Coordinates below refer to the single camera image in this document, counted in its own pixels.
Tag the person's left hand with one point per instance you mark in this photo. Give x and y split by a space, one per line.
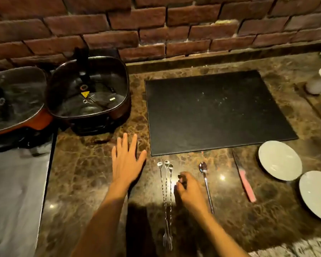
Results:
125 163

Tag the person's right hand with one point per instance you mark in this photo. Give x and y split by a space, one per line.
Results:
192 191

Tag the person's left middle finger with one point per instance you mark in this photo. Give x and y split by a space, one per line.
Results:
125 143

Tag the person's right fingers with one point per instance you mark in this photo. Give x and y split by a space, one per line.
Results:
181 184

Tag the person's left thumb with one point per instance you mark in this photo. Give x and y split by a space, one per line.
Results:
142 158

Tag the person's left little finger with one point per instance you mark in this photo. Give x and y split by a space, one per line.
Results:
114 155

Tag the person's left forearm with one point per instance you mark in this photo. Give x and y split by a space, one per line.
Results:
104 222

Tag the person's right forearm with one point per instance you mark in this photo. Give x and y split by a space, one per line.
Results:
219 232

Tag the long twisted metal bar spoon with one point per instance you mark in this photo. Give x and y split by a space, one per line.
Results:
167 184
171 195
163 195

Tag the silver metal spoon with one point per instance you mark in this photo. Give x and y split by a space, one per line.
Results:
207 190

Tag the black electric hot pot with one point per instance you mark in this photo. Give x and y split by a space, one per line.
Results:
101 123

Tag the black rectangular cutting mat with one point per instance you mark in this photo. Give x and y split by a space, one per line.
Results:
216 112

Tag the orange electric pot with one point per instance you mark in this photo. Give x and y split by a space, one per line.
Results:
29 124

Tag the white round plate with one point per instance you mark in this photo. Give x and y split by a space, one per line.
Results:
280 160
317 195

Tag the large glass pot lid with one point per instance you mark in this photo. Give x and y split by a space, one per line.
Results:
14 98

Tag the patterned white cloth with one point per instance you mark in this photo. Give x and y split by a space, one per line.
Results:
297 248

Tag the brown serving tray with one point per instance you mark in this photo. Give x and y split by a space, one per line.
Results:
314 104

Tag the white cup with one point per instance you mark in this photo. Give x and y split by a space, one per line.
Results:
319 82

